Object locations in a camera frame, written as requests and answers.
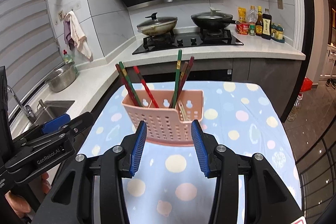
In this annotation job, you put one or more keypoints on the maroon chopstick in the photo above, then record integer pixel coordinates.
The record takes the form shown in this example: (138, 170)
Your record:
(191, 63)

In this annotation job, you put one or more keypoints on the black gas stove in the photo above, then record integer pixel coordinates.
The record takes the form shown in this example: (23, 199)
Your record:
(171, 40)

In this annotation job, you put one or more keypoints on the blue patterned tablecloth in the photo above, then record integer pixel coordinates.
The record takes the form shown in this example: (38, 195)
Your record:
(169, 186)

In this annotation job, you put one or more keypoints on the dark red chopstick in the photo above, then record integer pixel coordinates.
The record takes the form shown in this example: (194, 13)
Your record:
(124, 81)

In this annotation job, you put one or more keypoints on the green chopstick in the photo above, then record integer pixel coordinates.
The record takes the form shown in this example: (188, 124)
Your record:
(130, 84)
(177, 75)

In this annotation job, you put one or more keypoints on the left hand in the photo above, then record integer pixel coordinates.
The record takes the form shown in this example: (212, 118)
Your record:
(20, 206)

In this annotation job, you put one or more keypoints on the clear oil bottle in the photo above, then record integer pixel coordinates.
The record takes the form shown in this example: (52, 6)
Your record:
(252, 16)

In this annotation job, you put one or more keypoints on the green dish soap bottle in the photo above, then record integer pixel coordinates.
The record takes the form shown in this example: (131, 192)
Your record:
(67, 58)

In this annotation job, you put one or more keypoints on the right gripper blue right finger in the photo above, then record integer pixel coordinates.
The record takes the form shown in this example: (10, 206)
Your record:
(200, 148)

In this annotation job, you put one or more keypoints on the purple hanging towel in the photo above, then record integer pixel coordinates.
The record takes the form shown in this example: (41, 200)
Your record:
(67, 35)

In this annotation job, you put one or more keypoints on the black wok with lid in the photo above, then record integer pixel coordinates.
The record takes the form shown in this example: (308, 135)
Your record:
(213, 19)

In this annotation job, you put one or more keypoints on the purple brown chopstick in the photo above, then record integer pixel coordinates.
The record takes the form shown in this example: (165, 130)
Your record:
(181, 77)

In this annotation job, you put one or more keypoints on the small green lidded jars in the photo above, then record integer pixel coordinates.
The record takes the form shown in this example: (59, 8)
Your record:
(277, 33)

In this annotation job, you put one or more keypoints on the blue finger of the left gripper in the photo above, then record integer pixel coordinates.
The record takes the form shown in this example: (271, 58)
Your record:
(55, 124)

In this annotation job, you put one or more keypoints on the brown sauce bottle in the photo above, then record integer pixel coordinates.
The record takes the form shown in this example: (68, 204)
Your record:
(259, 22)

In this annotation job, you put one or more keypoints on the stainless steel pot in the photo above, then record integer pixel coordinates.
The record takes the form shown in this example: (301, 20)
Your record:
(62, 77)

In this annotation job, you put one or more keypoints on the yellow seasoning packet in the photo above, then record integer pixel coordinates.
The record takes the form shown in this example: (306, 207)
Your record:
(242, 14)

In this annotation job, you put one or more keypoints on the pink perforated utensil basket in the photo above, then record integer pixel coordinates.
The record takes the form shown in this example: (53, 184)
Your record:
(165, 125)

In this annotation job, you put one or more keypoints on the steel kitchen sink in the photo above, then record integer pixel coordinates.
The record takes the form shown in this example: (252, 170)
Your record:
(49, 110)

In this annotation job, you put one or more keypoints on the bright red chopstick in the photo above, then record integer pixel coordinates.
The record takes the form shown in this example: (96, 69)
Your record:
(145, 86)

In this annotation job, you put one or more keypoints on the white countertop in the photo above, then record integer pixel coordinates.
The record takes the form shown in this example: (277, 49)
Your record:
(273, 66)

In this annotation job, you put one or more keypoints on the dark soy sauce bottle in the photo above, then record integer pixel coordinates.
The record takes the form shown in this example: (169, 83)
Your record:
(266, 25)

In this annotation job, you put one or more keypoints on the pink hanging towel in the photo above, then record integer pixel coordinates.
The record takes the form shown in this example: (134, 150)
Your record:
(77, 34)

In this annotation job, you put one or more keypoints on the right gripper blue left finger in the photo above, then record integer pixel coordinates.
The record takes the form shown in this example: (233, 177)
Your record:
(137, 146)

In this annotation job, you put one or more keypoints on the cream wok with lid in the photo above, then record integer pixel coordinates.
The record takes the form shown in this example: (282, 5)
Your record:
(155, 26)

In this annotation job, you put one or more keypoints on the red seasoning container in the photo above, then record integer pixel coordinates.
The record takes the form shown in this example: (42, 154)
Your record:
(242, 28)

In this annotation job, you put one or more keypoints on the chrome faucet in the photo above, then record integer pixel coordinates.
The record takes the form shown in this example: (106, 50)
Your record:
(26, 110)

